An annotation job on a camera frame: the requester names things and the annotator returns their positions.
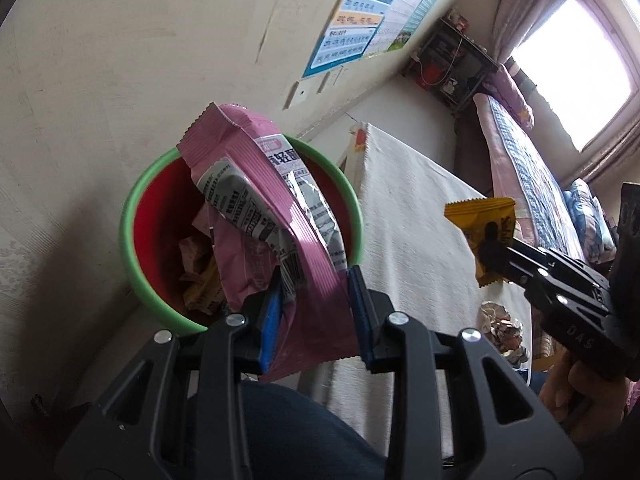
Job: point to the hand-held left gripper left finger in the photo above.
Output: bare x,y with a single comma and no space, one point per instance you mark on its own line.
270,320

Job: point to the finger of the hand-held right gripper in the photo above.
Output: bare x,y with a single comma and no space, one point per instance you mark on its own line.
492,255

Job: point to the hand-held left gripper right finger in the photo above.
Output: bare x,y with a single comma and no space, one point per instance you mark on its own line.
357,305

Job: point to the gold yellow candy wrapper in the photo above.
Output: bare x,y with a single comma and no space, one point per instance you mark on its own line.
480,220

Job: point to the slim pink snack packet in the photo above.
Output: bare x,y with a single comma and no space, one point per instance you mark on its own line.
300,220

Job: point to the green rimmed red bin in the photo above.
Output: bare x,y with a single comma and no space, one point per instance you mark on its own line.
150,240

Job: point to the person's right hand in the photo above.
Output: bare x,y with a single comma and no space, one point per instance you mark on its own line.
570,390

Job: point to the yellow snack packet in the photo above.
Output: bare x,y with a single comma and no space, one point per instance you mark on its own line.
205,295

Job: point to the crumpled silver wrapper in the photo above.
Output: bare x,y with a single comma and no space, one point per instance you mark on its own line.
505,330

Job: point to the bed with patterned bedding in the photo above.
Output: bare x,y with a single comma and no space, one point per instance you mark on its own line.
540,185

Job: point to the pink bed sheet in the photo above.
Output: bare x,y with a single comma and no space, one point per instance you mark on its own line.
500,170

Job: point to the floral patterned pillow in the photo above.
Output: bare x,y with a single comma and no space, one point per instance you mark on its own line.
592,215

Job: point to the table with white cloth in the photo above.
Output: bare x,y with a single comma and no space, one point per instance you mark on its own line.
415,200

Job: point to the pale pink paper wrapper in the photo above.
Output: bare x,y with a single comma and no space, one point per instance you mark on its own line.
192,255

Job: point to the person's navy trouser leg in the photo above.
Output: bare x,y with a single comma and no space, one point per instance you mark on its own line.
280,435

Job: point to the purple pink pillow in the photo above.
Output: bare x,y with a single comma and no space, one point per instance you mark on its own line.
515,95

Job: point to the dark bedside shelf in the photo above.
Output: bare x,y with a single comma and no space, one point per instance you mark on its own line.
470,75

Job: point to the red container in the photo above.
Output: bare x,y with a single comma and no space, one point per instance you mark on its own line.
432,74

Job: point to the bright window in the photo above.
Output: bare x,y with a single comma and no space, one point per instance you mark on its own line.
580,60

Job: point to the pale purple curtain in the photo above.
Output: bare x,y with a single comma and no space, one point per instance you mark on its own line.
525,0

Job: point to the small white wall plate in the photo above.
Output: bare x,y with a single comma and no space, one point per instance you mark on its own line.
301,94

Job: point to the white wall socket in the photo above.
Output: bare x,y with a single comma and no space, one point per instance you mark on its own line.
324,82
337,75

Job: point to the white chart wall poster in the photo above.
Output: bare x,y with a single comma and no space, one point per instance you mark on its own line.
387,25

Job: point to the blue striped wall poster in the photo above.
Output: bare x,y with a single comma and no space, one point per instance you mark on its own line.
350,25

